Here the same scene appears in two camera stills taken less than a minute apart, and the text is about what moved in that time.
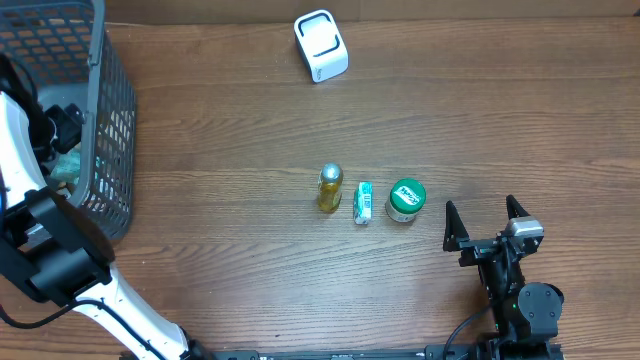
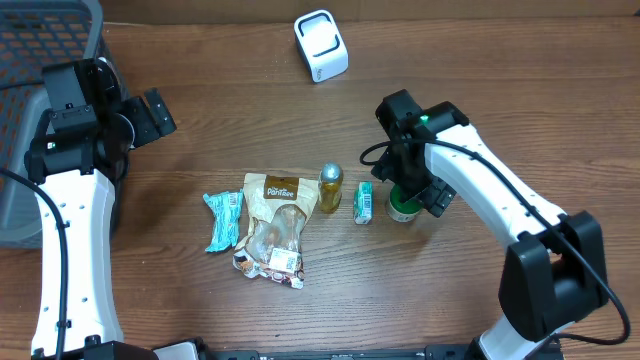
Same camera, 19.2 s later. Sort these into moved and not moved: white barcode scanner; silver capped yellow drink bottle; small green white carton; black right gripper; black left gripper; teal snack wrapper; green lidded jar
Moved: teal snack wrapper; black left gripper; black right gripper
Not moved: white barcode scanner; silver capped yellow drink bottle; small green white carton; green lidded jar
